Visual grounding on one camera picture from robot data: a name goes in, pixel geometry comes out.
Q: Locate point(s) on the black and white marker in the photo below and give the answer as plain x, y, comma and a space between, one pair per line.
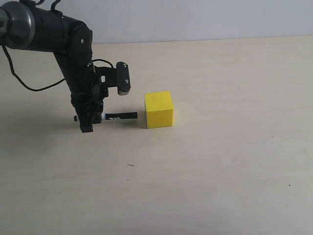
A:
112, 116

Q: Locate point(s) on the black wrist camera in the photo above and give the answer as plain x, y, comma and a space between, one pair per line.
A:
118, 77

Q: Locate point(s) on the yellow foam cube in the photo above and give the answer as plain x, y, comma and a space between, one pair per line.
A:
159, 109

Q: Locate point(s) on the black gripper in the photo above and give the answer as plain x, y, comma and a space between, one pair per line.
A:
84, 84

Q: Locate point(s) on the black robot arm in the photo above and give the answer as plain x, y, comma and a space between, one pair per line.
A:
24, 26

